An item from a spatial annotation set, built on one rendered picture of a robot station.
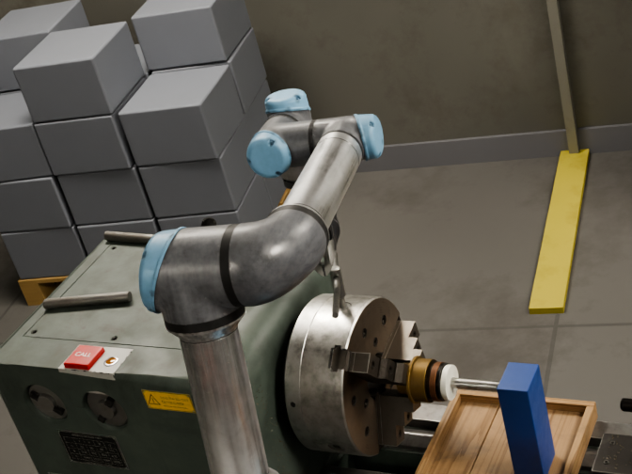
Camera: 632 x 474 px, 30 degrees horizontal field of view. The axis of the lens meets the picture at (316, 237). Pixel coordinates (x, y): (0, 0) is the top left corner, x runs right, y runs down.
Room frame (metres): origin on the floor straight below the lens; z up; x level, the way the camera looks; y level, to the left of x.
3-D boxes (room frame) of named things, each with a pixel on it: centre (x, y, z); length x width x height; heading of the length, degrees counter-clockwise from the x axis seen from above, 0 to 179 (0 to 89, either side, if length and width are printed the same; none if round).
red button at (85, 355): (1.95, 0.50, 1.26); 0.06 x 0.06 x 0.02; 58
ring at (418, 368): (1.82, -0.12, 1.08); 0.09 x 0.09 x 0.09; 58
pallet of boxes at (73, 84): (4.62, 0.64, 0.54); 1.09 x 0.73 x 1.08; 68
